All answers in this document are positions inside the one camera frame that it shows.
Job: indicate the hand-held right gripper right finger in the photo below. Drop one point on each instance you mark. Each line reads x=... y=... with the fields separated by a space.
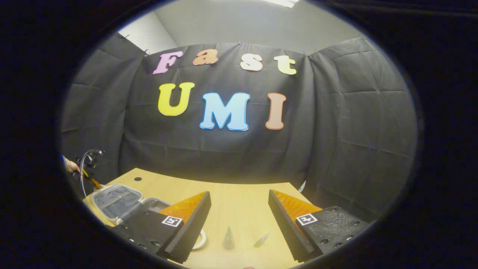
x=289 y=231

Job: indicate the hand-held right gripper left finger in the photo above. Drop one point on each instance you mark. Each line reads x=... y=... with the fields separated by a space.
x=194 y=228

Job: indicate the white suitcase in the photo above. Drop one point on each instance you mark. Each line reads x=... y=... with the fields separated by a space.
x=115 y=201

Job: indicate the small white paper scrap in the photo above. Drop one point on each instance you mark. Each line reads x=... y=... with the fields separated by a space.
x=302 y=186

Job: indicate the black backdrop cloth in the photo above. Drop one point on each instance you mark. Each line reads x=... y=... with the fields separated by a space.
x=336 y=130

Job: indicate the ceiling light panel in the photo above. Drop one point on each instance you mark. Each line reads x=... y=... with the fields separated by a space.
x=283 y=2

